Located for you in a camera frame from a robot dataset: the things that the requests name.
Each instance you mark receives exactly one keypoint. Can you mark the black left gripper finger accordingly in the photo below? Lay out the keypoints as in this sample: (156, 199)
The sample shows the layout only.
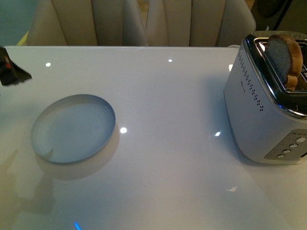
(10, 73)

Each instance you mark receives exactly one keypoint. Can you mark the beige chair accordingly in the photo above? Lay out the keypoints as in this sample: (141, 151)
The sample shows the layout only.
(87, 23)
(198, 22)

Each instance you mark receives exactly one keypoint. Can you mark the beige chair on left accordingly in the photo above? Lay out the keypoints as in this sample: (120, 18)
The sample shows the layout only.
(87, 23)

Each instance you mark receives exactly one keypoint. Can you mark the beige chair in middle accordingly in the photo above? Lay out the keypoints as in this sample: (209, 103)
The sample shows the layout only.
(198, 22)

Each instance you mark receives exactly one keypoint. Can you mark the brown bread slice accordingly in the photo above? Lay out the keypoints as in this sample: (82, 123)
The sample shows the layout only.
(286, 57)

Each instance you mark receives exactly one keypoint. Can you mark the light blue round plate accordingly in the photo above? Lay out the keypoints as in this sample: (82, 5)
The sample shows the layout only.
(73, 128)

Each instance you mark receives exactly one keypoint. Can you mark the white chrome two-slot toaster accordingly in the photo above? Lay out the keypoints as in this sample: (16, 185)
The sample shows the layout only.
(268, 120)

